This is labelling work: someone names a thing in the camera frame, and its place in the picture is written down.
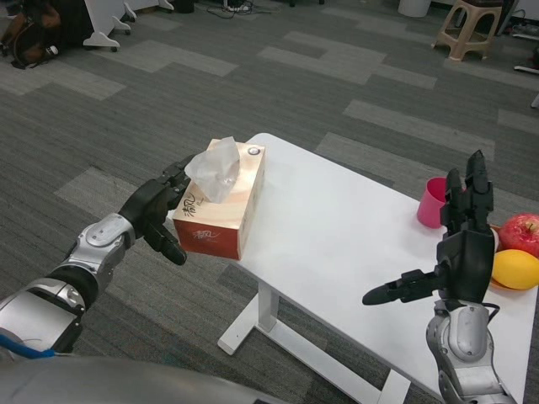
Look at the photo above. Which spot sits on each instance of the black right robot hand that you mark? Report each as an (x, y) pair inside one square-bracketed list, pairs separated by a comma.
[(467, 265)]

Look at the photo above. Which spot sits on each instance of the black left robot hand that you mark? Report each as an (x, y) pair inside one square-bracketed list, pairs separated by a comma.
[(147, 206)]

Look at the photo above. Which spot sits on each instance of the orange tissue box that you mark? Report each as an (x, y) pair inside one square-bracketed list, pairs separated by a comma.
[(223, 210)]

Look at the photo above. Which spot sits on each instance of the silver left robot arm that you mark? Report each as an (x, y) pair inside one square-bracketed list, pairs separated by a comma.
[(101, 240)]

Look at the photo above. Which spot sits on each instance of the round wooden plate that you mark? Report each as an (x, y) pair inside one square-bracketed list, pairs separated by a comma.
[(497, 285)]

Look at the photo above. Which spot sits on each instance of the yellow lemon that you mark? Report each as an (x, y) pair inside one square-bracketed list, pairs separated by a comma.
[(516, 269)]

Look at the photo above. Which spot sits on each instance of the red apple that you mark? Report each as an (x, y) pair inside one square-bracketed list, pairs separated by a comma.
[(522, 235)]

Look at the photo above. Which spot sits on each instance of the pink plastic cup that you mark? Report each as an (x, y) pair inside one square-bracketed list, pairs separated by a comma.
[(429, 206)]

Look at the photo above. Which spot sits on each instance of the large white desk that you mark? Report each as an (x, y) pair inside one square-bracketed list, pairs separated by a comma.
[(535, 101)]

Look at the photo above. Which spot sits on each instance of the silver robot chest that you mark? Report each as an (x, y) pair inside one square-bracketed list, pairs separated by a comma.
[(126, 383)]

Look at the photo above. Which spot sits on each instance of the white office partition with feet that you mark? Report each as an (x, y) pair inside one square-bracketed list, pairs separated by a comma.
[(101, 25)]

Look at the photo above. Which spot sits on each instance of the brown and black backpack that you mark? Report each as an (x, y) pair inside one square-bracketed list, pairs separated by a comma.
[(29, 42)]

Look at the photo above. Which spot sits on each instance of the white desk foot bar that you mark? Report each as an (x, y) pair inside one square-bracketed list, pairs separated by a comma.
[(526, 70)]

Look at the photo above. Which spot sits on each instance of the black trash bin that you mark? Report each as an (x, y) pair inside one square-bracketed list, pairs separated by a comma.
[(183, 5)]

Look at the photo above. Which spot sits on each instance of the white power strip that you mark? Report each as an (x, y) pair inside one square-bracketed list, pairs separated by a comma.
[(236, 7)]

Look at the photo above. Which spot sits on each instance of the beige plastic stool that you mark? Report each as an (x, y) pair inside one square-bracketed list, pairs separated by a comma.
[(467, 29)]

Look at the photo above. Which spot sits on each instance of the white plant pot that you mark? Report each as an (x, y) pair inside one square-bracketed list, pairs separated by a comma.
[(414, 6)]

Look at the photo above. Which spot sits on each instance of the white table leg frame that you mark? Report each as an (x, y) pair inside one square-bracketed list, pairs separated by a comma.
[(267, 307)]

